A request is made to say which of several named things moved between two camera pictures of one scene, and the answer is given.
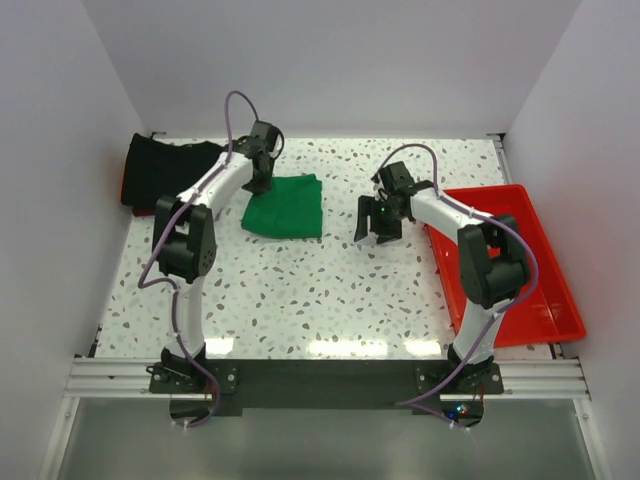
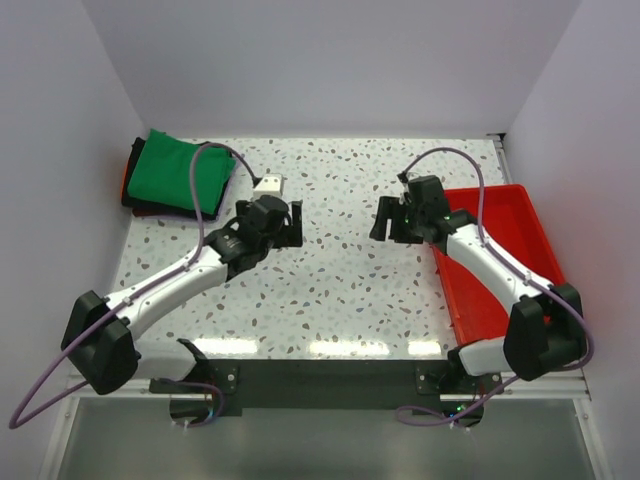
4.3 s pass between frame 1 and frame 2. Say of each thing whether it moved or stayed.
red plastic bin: stayed
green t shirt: moved
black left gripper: moved
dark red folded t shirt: stayed
